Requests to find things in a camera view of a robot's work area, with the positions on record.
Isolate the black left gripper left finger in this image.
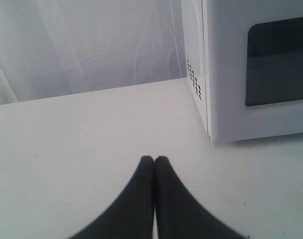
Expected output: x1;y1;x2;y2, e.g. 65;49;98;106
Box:
72;156;154;239

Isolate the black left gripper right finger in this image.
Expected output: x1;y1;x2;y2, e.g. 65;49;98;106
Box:
154;156;244;239

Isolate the white microwave door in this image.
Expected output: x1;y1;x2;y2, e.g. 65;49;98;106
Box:
203;0;303;142

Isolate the white microwave oven body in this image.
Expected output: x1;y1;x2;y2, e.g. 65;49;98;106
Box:
181;0;209;134

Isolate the white backdrop curtain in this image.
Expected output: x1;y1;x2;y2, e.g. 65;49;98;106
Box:
0;0;186;105

